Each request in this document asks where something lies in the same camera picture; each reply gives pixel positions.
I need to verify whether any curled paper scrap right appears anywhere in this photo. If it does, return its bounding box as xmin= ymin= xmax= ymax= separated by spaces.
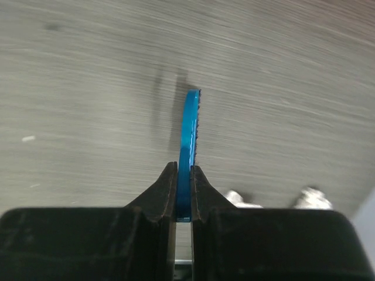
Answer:
xmin=293 ymin=186 xmax=333 ymax=210

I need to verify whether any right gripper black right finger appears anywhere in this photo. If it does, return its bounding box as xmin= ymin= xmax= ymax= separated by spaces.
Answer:
xmin=190 ymin=166 xmax=235 ymax=280

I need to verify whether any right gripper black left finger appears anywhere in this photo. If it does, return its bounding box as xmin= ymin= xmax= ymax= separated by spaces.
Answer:
xmin=127 ymin=162 xmax=178 ymax=280

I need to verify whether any blue hand brush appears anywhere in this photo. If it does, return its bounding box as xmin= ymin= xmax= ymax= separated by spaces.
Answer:
xmin=176 ymin=89 xmax=201 ymax=222

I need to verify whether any long paper scrap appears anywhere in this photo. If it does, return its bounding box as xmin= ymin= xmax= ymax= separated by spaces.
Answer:
xmin=224 ymin=190 xmax=263 ymax=208

